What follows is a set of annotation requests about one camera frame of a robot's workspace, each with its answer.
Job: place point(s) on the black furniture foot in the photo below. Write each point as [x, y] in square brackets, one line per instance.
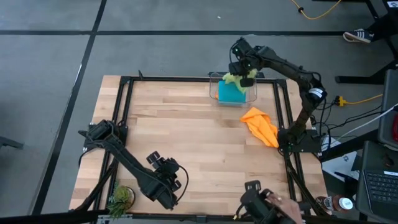
[9, 142]

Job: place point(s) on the black bracket plate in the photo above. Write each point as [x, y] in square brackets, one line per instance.
[261, 75]

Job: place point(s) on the person's leg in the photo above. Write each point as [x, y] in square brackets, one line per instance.
[384, 26]

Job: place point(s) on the person's hand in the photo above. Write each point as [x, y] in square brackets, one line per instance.
[286, 207]

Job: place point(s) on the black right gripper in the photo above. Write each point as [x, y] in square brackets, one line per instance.
[245, 67]

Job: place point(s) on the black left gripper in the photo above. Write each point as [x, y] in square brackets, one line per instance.
[169, 172]

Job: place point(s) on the black desk leg frame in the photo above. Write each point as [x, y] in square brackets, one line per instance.
[357, 79]

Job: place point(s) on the person's shoe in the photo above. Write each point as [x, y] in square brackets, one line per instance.
[357, 35]

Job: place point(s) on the lime green microfiber towel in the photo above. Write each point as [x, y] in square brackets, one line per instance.
[231, 79]

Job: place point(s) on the teal blue microfiber towel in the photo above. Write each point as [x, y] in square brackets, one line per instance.
[230, 95]

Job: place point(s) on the small potted succulent plant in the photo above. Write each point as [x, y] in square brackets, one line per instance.
[122, 199]

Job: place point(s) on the white cardboard box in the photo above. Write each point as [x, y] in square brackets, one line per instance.
[339, 165]

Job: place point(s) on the brown bottle with white cap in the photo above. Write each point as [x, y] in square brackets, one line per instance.
[332, 203]

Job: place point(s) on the black metal bar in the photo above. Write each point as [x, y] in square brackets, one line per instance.
[46, 217]

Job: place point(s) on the grey laptop with keyboard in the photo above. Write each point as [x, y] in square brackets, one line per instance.
[379, 186]

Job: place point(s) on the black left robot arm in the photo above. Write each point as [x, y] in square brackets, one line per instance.
[130, 161]

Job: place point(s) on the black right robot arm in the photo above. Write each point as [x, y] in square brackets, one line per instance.
[289, 67]

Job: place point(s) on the red object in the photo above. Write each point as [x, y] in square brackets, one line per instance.
[395, 127]

